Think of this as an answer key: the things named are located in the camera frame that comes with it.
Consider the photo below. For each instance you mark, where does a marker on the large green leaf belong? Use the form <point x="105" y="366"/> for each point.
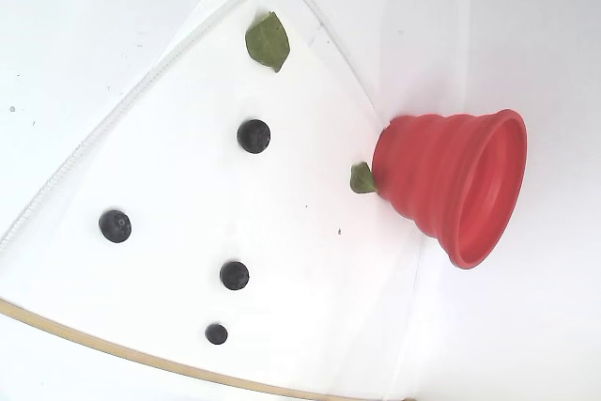
<point x="267" y="41"/>

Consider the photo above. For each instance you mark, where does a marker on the white paper sheet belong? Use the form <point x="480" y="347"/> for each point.
<point x="188" y="185"/>

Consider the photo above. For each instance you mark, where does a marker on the red collapsible silicone cup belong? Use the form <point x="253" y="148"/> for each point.
<point x="422" y="175"/>

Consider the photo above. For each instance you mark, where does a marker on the small green leaf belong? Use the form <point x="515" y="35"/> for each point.
<point x="361" y="178"/>

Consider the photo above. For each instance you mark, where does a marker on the thin wooden strip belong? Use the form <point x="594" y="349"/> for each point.
<point x="94" y="343"/>

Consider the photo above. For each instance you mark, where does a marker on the clear plastic tube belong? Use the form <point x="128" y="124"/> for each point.
<point x="44" y="189"/>

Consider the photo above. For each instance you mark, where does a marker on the small dark blueberry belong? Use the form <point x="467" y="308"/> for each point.
<point x="216" y="334"/>

